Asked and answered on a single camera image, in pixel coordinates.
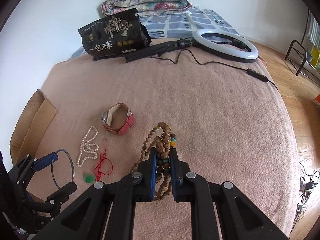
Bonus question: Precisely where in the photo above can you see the wooden bead mala necklace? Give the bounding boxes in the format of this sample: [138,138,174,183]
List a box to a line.
[129,121,179,202]

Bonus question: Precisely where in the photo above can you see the black snack bag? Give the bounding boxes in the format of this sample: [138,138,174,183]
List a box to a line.
[78,8,151,60]

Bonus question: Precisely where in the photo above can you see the red leather strap watch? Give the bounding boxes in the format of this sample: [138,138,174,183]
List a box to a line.
[101,103,135,136]

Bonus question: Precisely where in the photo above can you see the thin dark metal bangle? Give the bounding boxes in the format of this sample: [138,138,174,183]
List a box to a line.
[50,148,75,189]

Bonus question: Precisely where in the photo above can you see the white ring light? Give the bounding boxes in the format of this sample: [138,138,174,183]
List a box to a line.
[193,29,259,63]

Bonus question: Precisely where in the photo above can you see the tangled floor cables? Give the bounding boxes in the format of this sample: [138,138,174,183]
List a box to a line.
[291,160,320,230]

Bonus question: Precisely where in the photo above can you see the pink bed blanket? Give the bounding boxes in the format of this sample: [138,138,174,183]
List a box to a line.
[28,48,299,235]

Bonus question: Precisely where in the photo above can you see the black metal clothes rack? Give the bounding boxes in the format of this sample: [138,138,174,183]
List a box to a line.
[285,9,319,86]

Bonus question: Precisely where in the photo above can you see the blue checkered bed sheet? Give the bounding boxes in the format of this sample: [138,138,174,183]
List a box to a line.
[73,9,238,57]

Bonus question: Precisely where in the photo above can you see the green jade pendant red cord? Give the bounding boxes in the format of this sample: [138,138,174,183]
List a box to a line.
[83,138,114,183]

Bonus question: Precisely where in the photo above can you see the black folded tripod stand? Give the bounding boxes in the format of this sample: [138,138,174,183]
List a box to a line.
[93,38,196,63]

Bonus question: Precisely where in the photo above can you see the black ring light cable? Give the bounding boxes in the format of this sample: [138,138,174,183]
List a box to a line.
[150,48,279,92]

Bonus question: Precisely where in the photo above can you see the brown cardboard box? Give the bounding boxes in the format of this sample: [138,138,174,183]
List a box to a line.
[10,89,58,165]

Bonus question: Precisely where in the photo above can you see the white pearl necklace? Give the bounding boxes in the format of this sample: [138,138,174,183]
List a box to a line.
[76,125,99,168]

